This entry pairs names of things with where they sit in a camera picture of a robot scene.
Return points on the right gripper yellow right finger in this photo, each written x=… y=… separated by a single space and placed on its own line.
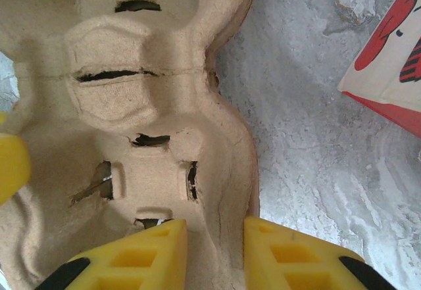
x=296 y=263

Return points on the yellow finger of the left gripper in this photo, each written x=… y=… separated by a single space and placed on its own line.
x=2 y=118
x=14 y=168

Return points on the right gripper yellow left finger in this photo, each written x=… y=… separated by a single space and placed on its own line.
x=138 y=263

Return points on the brown pulp cup carrier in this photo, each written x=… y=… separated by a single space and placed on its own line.
x=131 y=73
x=243 y=20

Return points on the red white paper bag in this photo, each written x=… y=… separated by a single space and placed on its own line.
x=388 y=73

